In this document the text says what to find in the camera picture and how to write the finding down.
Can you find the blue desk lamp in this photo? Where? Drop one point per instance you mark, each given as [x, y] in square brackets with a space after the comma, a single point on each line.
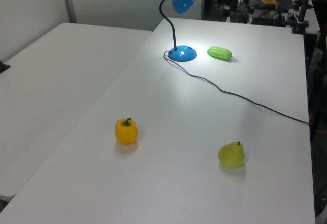
[182, 54]

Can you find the yellow object on desk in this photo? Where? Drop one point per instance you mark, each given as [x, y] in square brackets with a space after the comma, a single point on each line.
[270, 2]

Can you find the yellow bell pepper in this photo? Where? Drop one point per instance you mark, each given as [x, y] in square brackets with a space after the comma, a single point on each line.
[126, 133]

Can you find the green cucumber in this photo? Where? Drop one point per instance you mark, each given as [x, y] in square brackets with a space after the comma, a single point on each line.
[218, 52]

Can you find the yellow-green pear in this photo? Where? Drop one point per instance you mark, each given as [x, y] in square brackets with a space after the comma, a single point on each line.
[231, 156]

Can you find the black electronics equipment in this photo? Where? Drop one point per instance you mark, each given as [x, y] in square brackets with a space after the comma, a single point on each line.
[268, 17]

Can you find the black stand with clamp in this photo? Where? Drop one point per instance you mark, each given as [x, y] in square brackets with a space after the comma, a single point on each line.
[304, 9]

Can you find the dark monitor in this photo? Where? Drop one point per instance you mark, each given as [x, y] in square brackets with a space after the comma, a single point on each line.
[320, 14]

